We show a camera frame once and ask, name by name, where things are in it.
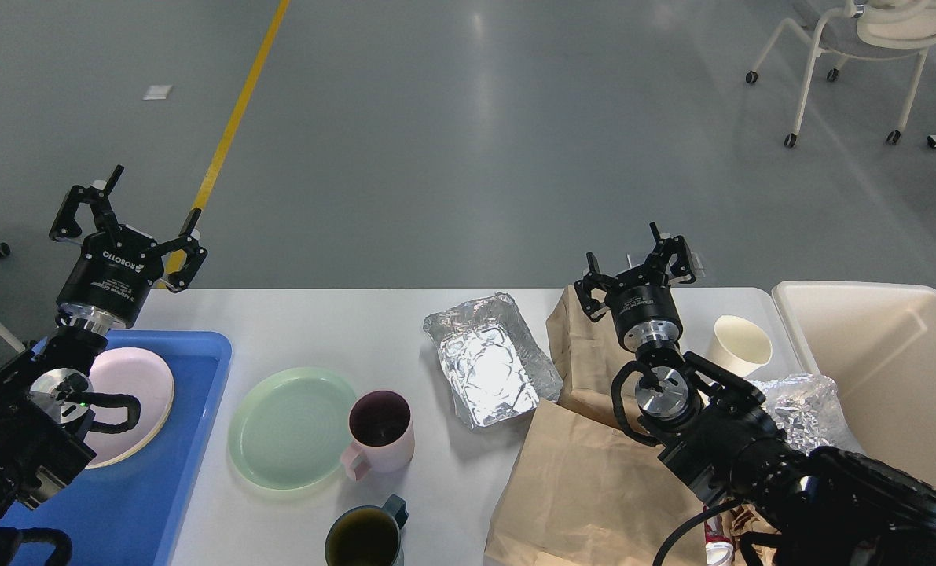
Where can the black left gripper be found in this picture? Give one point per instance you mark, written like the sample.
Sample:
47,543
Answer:
111,276

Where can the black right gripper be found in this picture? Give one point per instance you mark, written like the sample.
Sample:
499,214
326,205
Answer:
645,312

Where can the light green plate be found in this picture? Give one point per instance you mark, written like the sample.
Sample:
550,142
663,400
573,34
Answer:
291,429

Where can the pink ribbed mug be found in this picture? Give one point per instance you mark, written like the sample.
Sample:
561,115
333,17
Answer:
381,427

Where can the dark green mug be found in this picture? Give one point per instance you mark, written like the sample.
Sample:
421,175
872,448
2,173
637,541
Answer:
368,535

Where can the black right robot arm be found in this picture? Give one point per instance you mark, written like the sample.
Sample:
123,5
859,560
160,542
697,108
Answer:
829,507

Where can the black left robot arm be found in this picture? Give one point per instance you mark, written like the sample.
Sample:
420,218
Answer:
47,404

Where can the small brown paper bag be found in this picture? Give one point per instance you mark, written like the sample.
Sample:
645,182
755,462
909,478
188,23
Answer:
587,357

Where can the upright white paper cup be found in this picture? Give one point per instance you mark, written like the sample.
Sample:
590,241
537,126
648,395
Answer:
738,345

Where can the pink plate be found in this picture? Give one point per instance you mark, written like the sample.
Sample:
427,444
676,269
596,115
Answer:
146,376

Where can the aluminium foil tray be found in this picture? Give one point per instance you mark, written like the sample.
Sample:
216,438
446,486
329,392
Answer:
491,361

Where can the crumpled foil tray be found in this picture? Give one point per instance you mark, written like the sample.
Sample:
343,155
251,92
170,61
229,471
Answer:
808,408

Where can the large brown paper bag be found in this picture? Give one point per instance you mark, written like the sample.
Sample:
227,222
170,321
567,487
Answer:
582,493

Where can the crumpled brown paper ball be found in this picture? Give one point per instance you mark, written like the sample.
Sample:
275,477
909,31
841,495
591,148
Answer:
742,520

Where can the beige plastic bin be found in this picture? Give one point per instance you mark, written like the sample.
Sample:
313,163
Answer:
877,342

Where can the blue plastic tray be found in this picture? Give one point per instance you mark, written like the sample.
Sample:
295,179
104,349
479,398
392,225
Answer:
131,512

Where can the red white crushed can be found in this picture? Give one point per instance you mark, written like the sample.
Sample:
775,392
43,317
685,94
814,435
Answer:
719,546

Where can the white chair on casters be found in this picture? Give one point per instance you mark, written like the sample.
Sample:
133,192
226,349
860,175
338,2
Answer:
856,31

